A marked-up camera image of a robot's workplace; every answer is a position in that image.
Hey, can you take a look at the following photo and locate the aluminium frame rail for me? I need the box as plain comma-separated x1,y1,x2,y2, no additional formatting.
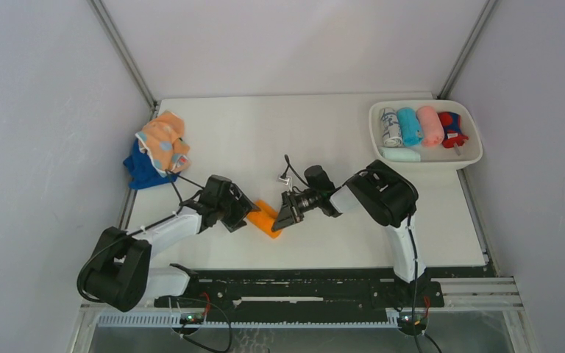
80,277,525,313

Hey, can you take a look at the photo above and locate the white slotted cable duct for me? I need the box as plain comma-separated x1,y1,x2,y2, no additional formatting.
96,311,400,329

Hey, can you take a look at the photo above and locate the orange towel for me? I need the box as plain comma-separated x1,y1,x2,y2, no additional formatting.
247,199,281,239

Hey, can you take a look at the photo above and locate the white patterned rolled towel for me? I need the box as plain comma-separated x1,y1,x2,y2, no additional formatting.
380,107,403,148

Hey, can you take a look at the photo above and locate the right corner aluminium post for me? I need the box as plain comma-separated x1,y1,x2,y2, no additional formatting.
437,0,501,100

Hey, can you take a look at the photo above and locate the corner aluminium post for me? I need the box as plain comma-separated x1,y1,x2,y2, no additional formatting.
437,0,501,100
87,0,157,111

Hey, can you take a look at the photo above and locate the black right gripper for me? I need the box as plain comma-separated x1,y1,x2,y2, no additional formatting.
273,190,321,232

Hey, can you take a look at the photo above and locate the left corner aluminium post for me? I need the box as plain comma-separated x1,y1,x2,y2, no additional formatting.
87,0,157,111

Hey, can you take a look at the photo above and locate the peach patterned towel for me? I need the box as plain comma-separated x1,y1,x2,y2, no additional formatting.
135,110,191,177

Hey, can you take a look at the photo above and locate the cyan rolled towel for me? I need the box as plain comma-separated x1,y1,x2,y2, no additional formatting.
397,107,424,146

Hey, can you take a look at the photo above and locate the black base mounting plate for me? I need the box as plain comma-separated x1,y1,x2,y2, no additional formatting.
153,268,445,324

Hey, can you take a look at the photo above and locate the pink rolled towel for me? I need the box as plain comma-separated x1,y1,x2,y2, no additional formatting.
416,106,444,147

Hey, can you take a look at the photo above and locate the red blue rolled towel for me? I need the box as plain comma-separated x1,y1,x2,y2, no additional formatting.
438,112,469,149

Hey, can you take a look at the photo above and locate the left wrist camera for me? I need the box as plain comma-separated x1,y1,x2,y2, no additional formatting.
200,175,232,204

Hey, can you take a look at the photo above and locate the light mint green towel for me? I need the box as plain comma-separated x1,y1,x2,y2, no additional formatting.
379,147,422,163

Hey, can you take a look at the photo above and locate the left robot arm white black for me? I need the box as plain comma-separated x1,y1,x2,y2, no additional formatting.
76,178,259,312

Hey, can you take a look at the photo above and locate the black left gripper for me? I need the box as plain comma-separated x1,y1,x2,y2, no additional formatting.
216,184,259,232

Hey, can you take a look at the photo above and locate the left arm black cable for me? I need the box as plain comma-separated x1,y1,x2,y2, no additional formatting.
77,170,208,305

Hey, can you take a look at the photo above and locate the white plastic basket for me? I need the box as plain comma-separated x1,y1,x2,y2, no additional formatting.
369,100,483,170

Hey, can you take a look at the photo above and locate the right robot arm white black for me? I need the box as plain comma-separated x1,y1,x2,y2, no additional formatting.
271,160,425,306

